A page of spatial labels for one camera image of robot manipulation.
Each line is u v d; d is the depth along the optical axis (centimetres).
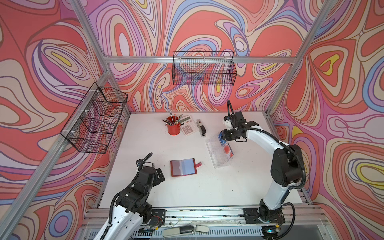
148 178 58
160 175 76
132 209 50
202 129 103
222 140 93
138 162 67
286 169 48
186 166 91
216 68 97
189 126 108
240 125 69
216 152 93
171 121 96
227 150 88
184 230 67
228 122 86
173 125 98
